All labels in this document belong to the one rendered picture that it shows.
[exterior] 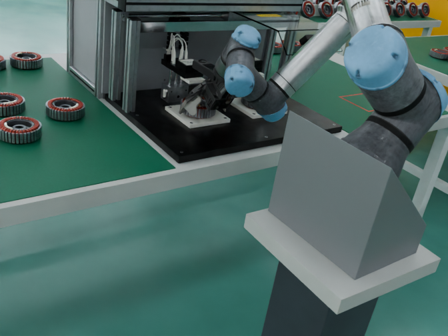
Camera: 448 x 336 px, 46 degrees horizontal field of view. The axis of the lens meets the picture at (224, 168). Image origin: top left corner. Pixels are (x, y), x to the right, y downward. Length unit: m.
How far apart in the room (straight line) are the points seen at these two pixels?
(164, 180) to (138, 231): 1.09
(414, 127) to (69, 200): 0.77
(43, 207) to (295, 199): 0.56
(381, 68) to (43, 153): 0.85
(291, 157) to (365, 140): 0.17
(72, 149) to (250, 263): 1.13
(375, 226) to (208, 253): 1.36
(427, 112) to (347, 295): 0.40
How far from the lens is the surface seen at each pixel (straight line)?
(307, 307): 1.26
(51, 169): 1.34
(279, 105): 1.43
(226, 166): 1.45
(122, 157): 1.41
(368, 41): 1.07
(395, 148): 1.12
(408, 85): 1.08
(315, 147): 1.10
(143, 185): 1.32
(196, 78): 1.65
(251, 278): 2.24
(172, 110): 1.65
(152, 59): 1.80
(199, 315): 2.04
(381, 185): 1.01
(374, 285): 1.13
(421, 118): 1.14
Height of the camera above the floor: 1.40
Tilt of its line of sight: 28 degrees down
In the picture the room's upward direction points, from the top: 9 degrees clockwise
